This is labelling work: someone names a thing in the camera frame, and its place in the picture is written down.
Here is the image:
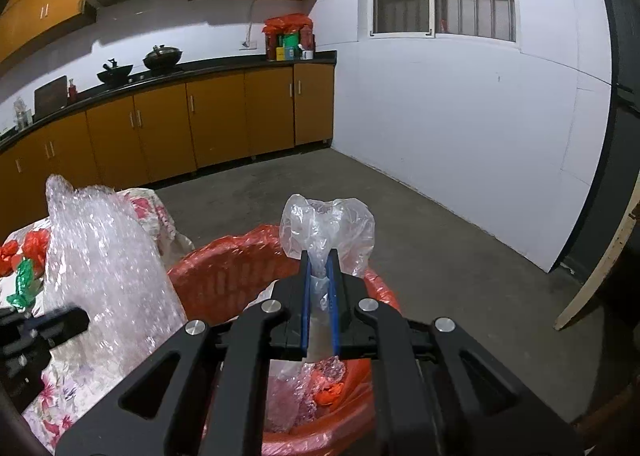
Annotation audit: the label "black wok with lid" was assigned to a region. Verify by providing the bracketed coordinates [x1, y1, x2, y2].
[143, 45, 182, 71]

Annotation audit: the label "red bottle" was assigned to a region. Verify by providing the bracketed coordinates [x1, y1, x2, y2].
[67, 78, 78, 104]

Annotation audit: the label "red bag over containers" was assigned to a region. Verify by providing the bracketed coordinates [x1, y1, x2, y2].
[262, 14, 316, 61]

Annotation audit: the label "clear bubble wrap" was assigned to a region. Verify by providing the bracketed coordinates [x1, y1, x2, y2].
[42, 175, 186, 377]

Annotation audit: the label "wooden plank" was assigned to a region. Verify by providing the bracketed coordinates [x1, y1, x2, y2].
[553, 177, 640, 331]

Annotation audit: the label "black wok with handle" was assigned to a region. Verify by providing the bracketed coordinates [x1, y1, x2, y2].
[96, 58, 134, 87]

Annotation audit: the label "small orange plastic bag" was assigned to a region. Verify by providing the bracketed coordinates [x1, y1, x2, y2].
[0, 239, 22, 277]

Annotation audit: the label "red plastic trash basket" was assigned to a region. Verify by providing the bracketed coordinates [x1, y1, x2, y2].
[168, 225, 375, 455]

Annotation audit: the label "dark cutting board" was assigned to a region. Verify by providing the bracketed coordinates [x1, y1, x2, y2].
[34, 75, 68, 121]

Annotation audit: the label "white clear plastic bag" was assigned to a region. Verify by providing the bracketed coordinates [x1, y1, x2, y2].
[279, 194, 375, 363]

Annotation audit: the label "lower wooden kitchen cabinets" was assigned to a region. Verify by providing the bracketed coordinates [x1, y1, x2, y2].
[1, 50, 337, 236]

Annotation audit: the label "glass jar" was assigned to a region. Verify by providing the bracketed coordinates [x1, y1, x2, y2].
[13, 96, 32, 131]

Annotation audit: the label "green plastic wrapper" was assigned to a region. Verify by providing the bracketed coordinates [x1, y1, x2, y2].
[6, 257, 40, 309]

